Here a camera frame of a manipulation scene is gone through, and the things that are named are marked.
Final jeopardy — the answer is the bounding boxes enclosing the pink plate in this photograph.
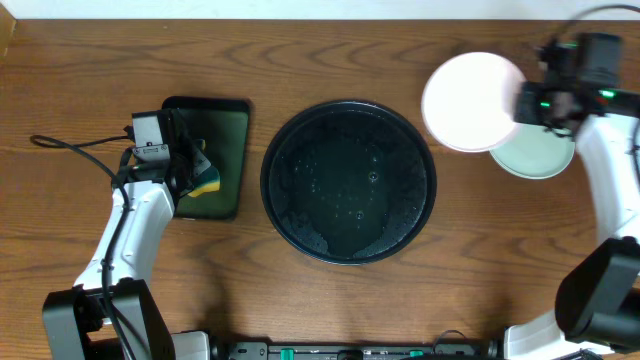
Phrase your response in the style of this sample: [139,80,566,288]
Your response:
[421,52,526,153]

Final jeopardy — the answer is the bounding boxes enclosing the green yellow sponge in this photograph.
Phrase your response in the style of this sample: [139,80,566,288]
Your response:
[188,139,221,198]

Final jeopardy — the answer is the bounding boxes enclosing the mint green plate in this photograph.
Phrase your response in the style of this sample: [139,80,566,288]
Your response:
[490,125,575,180]

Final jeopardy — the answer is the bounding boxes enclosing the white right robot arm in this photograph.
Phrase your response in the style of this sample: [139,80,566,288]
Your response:
[503,33,639,359]

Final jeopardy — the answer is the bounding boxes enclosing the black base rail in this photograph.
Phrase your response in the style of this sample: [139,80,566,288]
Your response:
[217,330,504,360]

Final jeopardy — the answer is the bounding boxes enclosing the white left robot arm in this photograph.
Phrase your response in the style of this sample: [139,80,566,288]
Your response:
[42,109,221,359]

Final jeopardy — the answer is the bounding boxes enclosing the black rectangular water tray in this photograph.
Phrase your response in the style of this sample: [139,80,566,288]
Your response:
[162,96,251,220]

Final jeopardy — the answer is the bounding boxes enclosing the round black tray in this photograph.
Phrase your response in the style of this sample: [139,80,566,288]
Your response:
[260,100,437,265]

